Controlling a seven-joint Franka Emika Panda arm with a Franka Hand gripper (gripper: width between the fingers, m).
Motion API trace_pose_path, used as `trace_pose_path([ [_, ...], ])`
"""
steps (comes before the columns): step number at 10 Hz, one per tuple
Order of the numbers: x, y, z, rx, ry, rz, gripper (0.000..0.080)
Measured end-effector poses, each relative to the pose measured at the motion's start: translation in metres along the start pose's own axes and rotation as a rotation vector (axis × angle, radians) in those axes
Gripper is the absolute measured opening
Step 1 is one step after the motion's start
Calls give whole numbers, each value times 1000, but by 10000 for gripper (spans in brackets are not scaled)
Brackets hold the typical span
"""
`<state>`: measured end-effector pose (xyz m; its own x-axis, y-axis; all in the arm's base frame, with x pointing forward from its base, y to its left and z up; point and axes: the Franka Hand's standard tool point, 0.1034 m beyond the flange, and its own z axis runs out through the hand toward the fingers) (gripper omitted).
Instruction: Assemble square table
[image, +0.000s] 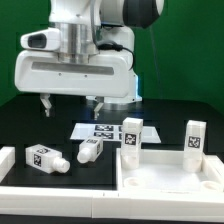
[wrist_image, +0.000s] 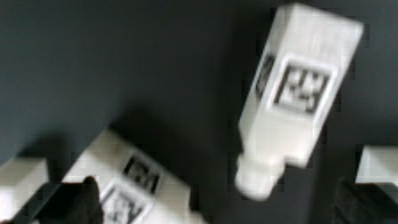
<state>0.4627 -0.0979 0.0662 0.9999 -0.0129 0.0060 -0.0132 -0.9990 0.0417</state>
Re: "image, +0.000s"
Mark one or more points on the white marker sheet with tags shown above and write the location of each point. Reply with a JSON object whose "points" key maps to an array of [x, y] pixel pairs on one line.
{"points": [[111, 132]]}

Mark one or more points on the white front fence bar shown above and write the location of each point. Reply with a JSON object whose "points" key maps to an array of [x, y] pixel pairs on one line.
{"points": [[131, 204]]}

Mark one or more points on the white left fence bar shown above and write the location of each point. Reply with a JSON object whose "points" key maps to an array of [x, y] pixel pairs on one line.
{"points": [[7, 160]]}

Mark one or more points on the white fence bar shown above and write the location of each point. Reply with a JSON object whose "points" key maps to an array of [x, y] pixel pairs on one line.
{"points": [[131, 204], [7, 160]]}

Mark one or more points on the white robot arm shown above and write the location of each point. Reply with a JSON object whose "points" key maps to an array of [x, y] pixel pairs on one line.
{"points": [[93, 15]]}

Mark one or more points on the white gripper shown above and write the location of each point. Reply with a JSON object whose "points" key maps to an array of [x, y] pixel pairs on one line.
{"points": [[66, 61]]}

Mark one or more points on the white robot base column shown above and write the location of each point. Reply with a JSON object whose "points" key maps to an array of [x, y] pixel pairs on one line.
{"points": [[121, 38]]}

